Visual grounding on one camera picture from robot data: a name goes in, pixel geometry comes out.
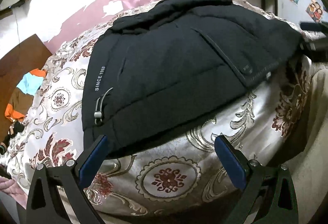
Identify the black padded jacket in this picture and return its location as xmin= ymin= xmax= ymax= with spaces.
xmin=82 ymin=0 xmax=302 ymax=158

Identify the floral satin bedspread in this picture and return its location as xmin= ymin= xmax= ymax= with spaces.
xmin=1 ymin=0 xmax=323 ymax=217

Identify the black object on bed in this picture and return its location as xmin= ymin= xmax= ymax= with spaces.
xmin=0 ymin=121 xmax=24 ymax=155

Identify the orange blue brown pillow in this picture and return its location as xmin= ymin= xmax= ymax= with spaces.
xmin=5 ymin=69 xmax=47 ymax=122

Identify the wooden headboard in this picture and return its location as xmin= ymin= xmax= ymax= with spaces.
xmin=0 ymin=34 xmax=52 ymax=140

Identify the cartoon wall sticker lower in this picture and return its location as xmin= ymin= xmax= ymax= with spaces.
xmin=306 ymin=0 xmax=323 ymax=23

